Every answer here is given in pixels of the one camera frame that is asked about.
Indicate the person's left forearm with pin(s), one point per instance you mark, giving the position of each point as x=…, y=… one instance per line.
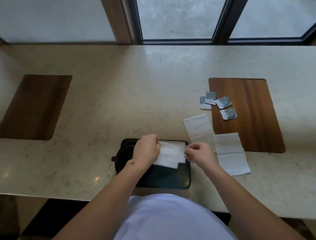
x=103, y=207

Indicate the person's right hand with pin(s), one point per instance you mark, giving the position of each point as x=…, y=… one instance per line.
x=202, y=155

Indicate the black window frame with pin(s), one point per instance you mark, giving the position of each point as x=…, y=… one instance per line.
x=228, y=19

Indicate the grey sachet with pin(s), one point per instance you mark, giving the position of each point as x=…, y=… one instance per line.
x=210, y=97
x=202, y=103
x=228, y=113
x=223, y=102

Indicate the person's right forearm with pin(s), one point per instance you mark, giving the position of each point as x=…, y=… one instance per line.
x=249, y=212

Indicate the black saucer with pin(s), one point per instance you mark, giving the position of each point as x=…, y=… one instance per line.
x=117, y=168

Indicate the black cup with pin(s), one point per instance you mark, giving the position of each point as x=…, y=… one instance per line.
x=126, y=157

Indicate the dark green tray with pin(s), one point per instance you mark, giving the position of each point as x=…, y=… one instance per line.
x=168, y=178

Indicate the white paper napkin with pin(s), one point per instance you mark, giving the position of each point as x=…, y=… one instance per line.
x=232, y=158
x=182, y=160
x=168, y=155
x=198, y=126

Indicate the person's left hand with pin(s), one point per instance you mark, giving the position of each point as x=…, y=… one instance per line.
x=145, y=150

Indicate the person's white shirt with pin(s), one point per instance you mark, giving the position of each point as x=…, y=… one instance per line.
x=172, y=220

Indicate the brown wooden placemat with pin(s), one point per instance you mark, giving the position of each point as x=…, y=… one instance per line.
x=251, y=113
x=34, y=106

